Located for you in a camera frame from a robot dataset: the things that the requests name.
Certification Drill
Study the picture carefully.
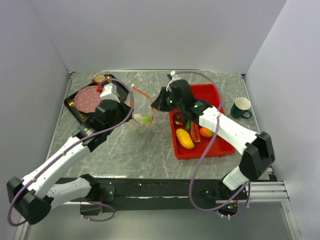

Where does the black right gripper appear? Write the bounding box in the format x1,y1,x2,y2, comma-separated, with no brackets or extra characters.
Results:
151,86,184,112

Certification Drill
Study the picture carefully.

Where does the clear zip top bag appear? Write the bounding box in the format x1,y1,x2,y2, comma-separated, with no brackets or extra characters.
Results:
130,84,155,135

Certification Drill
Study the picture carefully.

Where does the toy cauliflower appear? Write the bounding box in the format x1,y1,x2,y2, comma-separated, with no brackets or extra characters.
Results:
133,113,152,126

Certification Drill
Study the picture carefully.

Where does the yellow toy mango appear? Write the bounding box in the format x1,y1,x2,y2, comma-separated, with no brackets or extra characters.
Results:
175,128,195,150

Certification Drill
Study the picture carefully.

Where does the toy watermelon slice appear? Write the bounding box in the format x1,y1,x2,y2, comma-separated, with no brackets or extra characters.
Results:
190,121,201,143

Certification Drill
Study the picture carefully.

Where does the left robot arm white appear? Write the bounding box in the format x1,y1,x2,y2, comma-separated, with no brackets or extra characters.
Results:
6,97,134,225

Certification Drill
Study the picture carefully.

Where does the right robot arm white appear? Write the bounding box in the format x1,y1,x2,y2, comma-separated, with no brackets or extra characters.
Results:
151,79,275,199

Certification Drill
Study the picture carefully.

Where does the dark purple toy onion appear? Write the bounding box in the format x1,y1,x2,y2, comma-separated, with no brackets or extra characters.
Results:
172,111,188,126

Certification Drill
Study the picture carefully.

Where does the black serving tray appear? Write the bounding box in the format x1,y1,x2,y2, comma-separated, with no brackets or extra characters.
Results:
64,74,129,124

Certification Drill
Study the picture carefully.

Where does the pink dotted plate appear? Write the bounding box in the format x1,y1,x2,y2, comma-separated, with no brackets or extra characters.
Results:
74,86,102,114

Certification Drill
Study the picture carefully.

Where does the green toy chili pepper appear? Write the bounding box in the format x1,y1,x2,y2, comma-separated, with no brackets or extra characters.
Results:
185,120,192,132

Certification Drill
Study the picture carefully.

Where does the brown ceramic cup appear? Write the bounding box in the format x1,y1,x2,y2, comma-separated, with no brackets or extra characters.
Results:
91,74,106,85

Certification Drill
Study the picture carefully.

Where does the orange green toy mango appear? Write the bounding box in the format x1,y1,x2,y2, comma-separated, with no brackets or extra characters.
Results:
199,127,215,138

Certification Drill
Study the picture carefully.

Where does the red plastic bin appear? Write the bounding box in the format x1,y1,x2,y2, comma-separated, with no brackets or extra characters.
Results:
168,83,237,160

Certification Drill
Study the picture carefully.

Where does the dark green mug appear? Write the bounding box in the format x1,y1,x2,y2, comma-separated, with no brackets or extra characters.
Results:
230,97,253,119

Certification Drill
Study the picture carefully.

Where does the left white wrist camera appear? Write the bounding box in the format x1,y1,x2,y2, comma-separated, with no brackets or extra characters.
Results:
97,83,120,103

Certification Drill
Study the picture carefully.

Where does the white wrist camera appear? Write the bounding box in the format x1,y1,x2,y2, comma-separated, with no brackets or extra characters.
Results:
97,83,120,103
166,71,180,92

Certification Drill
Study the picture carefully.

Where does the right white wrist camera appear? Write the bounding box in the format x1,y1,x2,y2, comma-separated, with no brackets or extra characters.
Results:
166,71,180,92

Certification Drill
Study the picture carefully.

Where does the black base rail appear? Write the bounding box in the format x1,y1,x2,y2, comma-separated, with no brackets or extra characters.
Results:
82,174,247,211

